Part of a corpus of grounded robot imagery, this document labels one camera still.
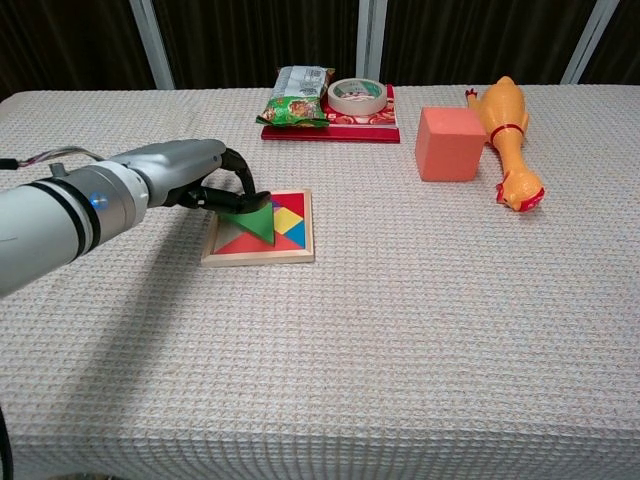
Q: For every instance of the orange-red tangram triangle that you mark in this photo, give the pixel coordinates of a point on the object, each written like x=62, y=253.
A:
x=295, y=201

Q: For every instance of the yellow tangram square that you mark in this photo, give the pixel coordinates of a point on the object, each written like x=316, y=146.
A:
x=288, y=221

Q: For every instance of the blue tangram triangle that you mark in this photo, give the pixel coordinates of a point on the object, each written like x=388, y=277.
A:
x=299, y=236

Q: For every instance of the orange foam cube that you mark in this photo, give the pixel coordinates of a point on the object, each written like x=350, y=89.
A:
x=447, y=150

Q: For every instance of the beige masking tape roll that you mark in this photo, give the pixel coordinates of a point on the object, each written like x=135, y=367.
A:
x=357, y=106

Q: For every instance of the orange rubber chicken toy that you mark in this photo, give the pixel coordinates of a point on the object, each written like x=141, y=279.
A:
x=505, y=110

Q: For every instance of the colourful tangram puzzle board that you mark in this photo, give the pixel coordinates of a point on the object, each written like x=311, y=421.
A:
x=260, y=259

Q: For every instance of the large red tangram triangle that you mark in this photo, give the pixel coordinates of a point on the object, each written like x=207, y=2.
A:
x=240, y=245

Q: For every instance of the grey metal frame post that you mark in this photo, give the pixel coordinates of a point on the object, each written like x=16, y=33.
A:
x=587, y=40
x=371, y=40
x=155, y=45

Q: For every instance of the dark curtain panel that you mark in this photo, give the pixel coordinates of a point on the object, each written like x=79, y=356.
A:
x=622, y=45
x=480, y=35
x=65, y=45
x=260, y=35

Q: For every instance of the green triangle puzzle piece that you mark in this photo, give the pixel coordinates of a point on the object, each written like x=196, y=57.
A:
x=257, y=222

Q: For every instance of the red box with bowl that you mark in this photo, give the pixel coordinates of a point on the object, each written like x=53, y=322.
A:
x=350, y=131

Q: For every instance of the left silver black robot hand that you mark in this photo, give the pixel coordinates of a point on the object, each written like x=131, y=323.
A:
x=180, y=162

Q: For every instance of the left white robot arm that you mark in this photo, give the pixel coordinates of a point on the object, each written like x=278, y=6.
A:
x=45, y=230

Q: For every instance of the green snack bag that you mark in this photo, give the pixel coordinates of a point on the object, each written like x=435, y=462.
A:
x=295, y=107

